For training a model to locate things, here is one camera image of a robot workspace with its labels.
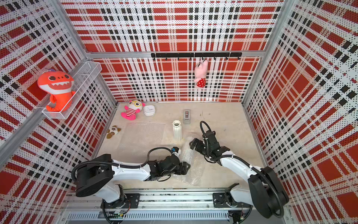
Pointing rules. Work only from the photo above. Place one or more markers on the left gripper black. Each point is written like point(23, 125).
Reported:
point(184, 169)

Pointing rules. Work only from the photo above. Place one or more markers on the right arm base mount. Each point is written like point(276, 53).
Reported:
point(224, 200)

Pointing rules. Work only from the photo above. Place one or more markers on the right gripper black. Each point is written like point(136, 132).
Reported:
point(194, 141)

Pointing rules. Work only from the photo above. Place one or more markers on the small white ribbed vase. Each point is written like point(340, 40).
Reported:
point(177, 130)

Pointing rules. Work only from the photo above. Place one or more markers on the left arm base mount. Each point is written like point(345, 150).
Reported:
point(127, 201)

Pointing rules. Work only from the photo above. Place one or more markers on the clear acrylic wall shelf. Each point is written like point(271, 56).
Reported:
point(83, 76)

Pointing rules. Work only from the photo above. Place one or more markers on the pink striped plush doll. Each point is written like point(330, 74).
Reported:
point(132, 109)

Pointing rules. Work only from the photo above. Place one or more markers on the black hook rail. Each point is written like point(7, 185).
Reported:
point(202, 55)

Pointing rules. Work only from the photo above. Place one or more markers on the pink pig plush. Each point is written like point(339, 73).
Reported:
point(200, 73)

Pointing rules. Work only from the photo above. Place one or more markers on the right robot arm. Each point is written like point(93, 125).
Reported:
point(265, 192)

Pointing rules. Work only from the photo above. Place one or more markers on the brown white plush dog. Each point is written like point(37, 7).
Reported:
point(114, 130)

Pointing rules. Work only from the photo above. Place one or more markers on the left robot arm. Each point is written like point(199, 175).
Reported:
point(97, 177)

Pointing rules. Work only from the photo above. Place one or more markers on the white alarm clock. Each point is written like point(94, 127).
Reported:
point(149, 110)

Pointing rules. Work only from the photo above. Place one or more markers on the aluminium front rail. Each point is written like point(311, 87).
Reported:
point(165, 206)

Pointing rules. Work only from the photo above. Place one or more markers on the orange shark plush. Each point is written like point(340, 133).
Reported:
point(59, 85)

